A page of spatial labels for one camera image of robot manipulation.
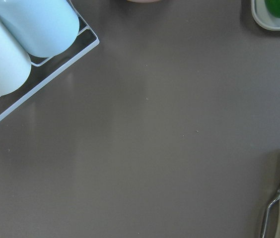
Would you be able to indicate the pink bowl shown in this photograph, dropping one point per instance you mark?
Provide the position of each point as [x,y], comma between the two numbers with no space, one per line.
[144,1]

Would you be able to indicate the light blue cup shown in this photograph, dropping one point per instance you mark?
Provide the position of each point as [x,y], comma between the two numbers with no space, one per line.
[44,28]

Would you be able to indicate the white rectangular tray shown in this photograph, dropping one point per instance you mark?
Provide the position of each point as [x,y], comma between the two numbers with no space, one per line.
[262,16]

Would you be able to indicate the white wire cup rack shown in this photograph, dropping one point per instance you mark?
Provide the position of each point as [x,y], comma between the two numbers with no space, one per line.
[45,70]

